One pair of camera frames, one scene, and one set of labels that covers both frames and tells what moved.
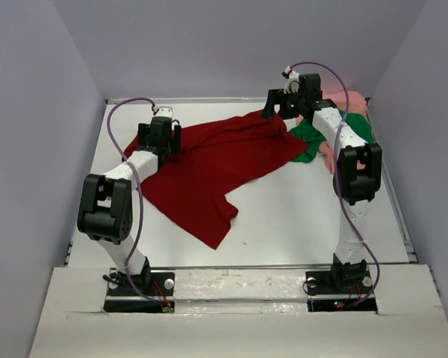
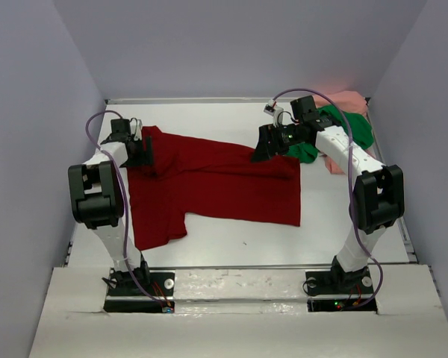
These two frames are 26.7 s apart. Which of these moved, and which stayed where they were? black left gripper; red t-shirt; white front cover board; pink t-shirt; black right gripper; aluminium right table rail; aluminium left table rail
Moved: black left gripper; red t-shirt; black right gripper
Stayed: white front cover board; aluminium right table rail; pink t-shirt; aluminium left table rail
